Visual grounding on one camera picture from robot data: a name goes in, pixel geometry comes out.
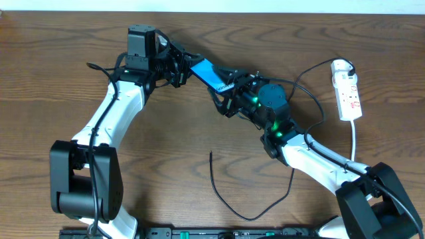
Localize white USB charger plug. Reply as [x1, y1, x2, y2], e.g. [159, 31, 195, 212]
[331, 59, 357, 82]

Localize black charger cable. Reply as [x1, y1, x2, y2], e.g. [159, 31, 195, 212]
[209, 57, 356, 222]

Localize white power strip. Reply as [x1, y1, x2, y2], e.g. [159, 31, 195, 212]
[332, 71, 363, 121]

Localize white power strip cord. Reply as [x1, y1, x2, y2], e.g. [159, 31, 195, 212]
[350, 119, 357, 163]

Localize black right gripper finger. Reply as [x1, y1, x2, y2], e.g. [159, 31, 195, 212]
[208, 90, 234, 116]
[215, 66, 248, 85]

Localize blue Galaxy smartphone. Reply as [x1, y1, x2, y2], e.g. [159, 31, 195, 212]
[191, 59, 234, 94]

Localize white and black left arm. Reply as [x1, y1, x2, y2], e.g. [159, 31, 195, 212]
[49, 42, 213, 238]

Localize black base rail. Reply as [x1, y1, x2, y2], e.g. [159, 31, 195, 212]
[59, 226, 319, 239]

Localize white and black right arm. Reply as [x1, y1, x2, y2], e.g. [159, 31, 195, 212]
[203, 66, 424, 238]

